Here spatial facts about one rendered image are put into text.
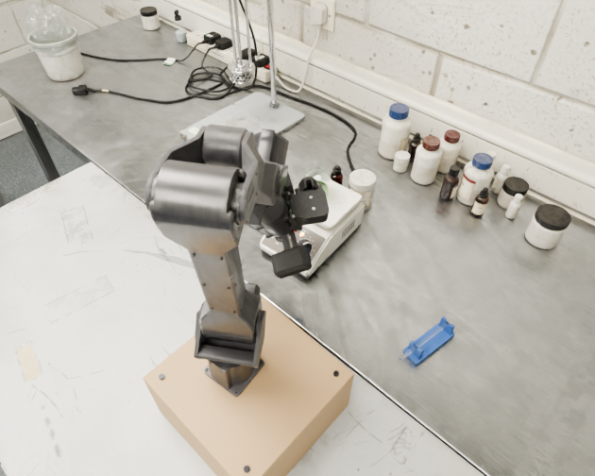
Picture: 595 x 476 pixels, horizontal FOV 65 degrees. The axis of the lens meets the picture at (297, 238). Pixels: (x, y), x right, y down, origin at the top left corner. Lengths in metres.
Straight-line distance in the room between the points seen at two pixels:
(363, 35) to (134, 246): 0.80
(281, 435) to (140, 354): 0.33
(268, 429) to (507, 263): 0.61
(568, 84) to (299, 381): 0.81
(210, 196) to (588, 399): 0.74
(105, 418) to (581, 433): 0.75
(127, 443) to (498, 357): 0.63
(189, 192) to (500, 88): 0.94
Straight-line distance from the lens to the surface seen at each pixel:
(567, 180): 1.19
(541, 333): 0.98
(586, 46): 1.13
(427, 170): 1.16
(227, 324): 0.59
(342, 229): 0.96
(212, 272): 0.48
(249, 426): 0.68
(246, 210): 0.39
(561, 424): 0.90
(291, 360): 0.72
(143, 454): 0.82
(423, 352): 0.87
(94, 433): 0.85
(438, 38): 1.24
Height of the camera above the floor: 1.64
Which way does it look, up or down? 47 degrees down
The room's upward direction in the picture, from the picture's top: straight up
